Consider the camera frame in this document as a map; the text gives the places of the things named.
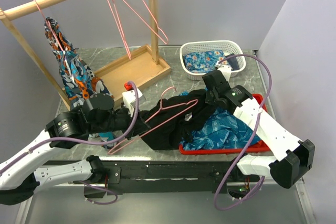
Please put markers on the blue leaf-print shorts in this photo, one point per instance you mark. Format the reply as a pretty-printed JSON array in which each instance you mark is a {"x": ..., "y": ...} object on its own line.
[{"x": 203, "y": 112}]

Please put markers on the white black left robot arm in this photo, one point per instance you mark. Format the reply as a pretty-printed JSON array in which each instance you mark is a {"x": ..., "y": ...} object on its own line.
[{"x": 23, "y": 175}]

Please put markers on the blue floral shorts in basket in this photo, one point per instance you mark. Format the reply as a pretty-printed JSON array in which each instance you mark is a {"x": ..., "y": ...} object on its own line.
[{"x": 202, "y": 62}]

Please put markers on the black shorts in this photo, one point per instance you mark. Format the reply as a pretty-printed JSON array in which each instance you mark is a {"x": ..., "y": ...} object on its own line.
[{"x": 164, "y": 138}]

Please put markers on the wooden clothes rack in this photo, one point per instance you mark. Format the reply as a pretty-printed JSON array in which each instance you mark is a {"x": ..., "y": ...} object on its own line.
[{"x": 145, "y": 67}]

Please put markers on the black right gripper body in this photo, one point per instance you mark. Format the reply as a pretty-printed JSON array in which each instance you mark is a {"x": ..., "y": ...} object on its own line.
[{"x": 209, "y": 98}]

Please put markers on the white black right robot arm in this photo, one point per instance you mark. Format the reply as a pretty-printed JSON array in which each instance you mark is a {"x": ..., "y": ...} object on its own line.
[{"x": 292, "y": 158}]

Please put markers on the orange blue patterned shorts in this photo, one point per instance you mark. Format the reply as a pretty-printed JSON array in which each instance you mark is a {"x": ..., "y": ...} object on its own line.
[{"x": 79, "y": 80}]

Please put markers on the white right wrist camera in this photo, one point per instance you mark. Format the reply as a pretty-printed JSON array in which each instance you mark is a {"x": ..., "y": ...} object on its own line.
[{"x": 226, "y": 71}]

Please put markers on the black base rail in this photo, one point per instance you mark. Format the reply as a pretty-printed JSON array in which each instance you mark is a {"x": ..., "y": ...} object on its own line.
[{"x": 125, "y": 177}]

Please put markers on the red plastic tray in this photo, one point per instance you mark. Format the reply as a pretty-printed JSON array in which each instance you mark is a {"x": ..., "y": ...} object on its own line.
[{"x": 225, "y": 150}]

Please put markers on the aluminium frame rail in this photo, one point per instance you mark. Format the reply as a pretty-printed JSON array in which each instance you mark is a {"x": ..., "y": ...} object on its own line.
[{"x": 74, "y": 202}]

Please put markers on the pink hanger holding shorts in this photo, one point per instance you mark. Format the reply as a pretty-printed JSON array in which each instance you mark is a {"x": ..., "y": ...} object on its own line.
[{"x": 50, "y": 27}]

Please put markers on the dark denim cloth in basket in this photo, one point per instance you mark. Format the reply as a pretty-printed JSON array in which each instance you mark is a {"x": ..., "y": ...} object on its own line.
[{"x": 233, "y": 63}]

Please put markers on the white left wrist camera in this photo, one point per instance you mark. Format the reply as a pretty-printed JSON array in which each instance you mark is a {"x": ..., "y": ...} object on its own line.
[{"x": 129, "y": 99}]

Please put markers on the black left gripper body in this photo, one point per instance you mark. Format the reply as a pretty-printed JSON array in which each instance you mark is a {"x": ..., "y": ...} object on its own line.
[{"x": 119, "y": 120}]

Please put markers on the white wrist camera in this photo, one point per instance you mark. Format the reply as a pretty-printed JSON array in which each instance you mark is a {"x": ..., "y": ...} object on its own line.
[
  {"x": 129, "y": 99},
  {"x": 226, "y": 71}
]

